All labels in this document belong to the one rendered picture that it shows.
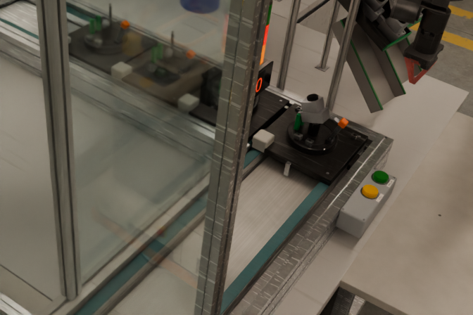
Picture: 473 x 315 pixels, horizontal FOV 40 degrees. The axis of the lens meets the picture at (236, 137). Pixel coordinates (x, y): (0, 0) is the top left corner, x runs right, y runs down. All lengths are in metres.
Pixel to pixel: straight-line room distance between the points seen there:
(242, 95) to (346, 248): 1.03
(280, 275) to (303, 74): 0.99
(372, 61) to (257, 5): 1.36
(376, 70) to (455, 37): 2.79
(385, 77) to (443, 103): 0.36
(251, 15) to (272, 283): 0.87
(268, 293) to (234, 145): 0.71
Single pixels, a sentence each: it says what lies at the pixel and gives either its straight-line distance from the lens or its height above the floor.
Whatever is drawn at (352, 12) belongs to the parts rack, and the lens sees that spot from 1.81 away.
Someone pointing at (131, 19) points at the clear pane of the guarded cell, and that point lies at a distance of 0.50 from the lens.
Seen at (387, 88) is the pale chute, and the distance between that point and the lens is 2.00.
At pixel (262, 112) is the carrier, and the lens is 1.85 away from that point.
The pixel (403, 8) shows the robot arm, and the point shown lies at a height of 1.41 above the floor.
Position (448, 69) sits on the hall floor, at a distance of 4.34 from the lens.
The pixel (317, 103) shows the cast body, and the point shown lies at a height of 1.10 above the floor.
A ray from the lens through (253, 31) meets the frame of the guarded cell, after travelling 0.65.
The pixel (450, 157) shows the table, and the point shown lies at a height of 0.86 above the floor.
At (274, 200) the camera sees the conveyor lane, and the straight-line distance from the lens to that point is 1.66.
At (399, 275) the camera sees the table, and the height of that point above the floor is 0.86.
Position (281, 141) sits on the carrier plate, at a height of 0.97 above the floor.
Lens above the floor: 2.05
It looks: 38 degrees down
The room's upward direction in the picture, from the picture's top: 8 degrees clockwise
